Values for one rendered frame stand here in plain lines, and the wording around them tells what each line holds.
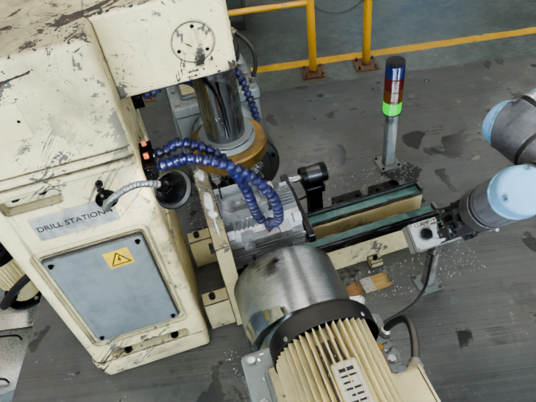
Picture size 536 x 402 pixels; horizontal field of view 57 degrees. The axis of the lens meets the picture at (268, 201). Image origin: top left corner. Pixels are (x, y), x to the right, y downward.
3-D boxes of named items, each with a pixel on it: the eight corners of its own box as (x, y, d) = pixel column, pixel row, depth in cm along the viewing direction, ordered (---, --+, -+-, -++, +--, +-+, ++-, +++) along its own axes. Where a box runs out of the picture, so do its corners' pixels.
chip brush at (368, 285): (329, 307, 140) (328, 305, 139) (321, 293, 143) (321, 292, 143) (394, 285, 142) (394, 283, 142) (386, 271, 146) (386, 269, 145)
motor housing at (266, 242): (239, 281, 135) (227, 238, 121) (224, 232, 148) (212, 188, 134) (308, 261, 137) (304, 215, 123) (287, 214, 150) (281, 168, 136)
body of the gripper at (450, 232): (427, 213, 111) (449, 200, 100) (461, 202, 112) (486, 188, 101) (439, 245, 110) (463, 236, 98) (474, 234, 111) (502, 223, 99)
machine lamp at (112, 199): (102, 253, 84) (73, 202, 75) (99, 208, 92) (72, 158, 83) (203, 222, 87) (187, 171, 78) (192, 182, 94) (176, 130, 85)
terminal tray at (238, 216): (226, 235, 126) (222, 217, 121) (218, 207, 134) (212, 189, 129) (270, 222, 128) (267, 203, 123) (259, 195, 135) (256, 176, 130)
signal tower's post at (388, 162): (381, 173, 175) (389, 69, 145) (372, 159, 180) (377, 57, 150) (402, 167, 176) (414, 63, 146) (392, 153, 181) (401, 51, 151)
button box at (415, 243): (411, 254, 124) (418, 252, 119) (400, 228, 126) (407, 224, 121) (471, 235, 126) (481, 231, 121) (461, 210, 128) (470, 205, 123)
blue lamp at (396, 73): (390, 82, 150) (391, 69, 146) (381, 72, 154) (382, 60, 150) (407, 77, 150) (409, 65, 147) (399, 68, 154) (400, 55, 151)
